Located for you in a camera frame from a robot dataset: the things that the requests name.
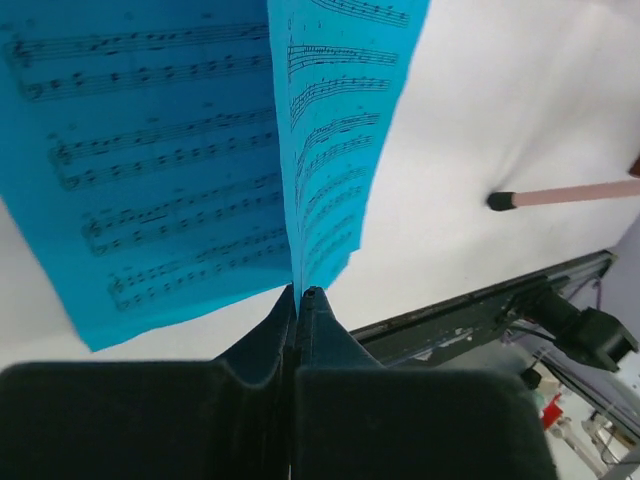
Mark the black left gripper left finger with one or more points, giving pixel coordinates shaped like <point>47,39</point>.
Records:
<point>214,419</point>

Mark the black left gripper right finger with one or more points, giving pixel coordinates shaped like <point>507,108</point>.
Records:
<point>356,419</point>

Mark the pink music stand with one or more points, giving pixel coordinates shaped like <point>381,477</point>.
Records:
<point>501,201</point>

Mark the blue sheet music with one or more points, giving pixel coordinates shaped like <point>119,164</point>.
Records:
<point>339,68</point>
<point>140,157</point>

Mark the brown wooden metronome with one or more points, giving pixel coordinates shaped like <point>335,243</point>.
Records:
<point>634,171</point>

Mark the black mounting rail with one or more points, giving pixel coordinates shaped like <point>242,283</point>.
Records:
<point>440,332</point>

